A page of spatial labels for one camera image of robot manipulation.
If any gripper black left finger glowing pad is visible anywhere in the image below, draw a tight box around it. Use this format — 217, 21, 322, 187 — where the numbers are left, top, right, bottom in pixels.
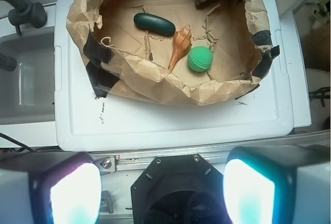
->
1, 152, 102, 223

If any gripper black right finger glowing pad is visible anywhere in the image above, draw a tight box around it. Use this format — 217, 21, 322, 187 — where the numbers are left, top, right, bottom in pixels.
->
223, 145, 330, 223

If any dark green plastic pickle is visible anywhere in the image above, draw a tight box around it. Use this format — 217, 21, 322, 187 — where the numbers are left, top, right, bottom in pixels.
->
133, 13, 176, 36

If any white plastic bin lid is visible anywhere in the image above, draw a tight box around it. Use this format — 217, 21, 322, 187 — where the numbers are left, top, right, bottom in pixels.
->
54, 0, 294, 152

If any clear plastic storage bin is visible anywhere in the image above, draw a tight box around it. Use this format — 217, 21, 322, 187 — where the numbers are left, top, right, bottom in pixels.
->
1, 27, 55, 125

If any crumpled brown paper bag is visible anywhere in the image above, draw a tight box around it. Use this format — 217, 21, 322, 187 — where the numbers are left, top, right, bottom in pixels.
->
66, 0, 279, 106

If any green dimpled ball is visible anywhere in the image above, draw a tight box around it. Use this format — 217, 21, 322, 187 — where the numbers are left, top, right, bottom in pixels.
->
187, 46, 213, 72

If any orange plastic conch shell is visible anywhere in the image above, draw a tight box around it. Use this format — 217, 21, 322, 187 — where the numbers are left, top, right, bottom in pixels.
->
168, 24, 192, 71

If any black clamp stand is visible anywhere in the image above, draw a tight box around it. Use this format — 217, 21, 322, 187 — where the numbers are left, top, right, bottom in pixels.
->
1, 0, 48, 36

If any aluminium frame rail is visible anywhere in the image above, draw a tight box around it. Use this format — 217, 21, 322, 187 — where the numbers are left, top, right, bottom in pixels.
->
91, 130, 330, 175

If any black cable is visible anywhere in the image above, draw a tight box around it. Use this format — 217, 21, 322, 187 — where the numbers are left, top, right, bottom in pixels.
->
0, 132, 56, 153

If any black octagonal mount plate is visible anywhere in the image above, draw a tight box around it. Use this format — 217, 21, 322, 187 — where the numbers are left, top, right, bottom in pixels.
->
131, 154, 231, 223

